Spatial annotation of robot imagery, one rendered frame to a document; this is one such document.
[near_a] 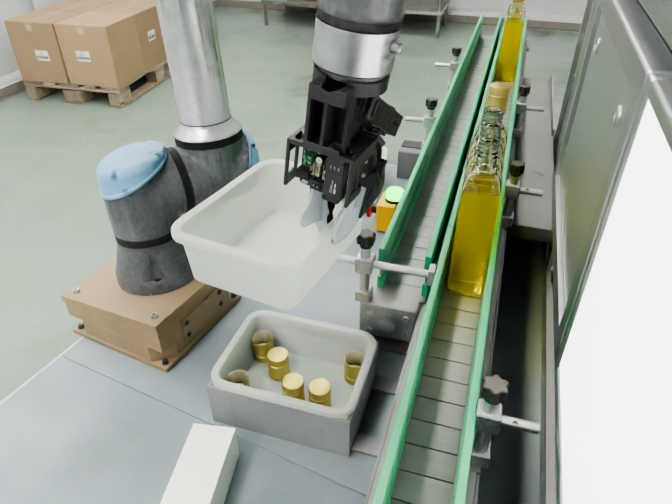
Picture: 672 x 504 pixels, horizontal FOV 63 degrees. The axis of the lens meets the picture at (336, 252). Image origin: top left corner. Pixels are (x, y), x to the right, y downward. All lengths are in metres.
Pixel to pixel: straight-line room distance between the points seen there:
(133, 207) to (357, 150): 0.50
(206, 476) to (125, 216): 0.43
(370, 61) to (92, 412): 0.71
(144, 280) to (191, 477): 0.36
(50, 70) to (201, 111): 3.76
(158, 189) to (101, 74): 3.52
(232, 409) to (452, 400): 0.33
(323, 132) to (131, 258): 0.56
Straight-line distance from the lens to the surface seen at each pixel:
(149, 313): 0.96
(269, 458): 0.86
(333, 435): 0.83
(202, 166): 0.96
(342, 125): 0.53
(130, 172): 0.92
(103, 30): 4.30
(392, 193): 1.26
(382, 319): 0.90
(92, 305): 1.03
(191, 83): 0.93
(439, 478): 0.70
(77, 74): 4.55
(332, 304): 1.09
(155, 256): 0.98
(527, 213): 1.18
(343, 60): 0.49
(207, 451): 0.81
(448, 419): 0.75
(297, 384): 0.86
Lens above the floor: 1.46
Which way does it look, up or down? 35 degrees down
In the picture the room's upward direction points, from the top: straight up
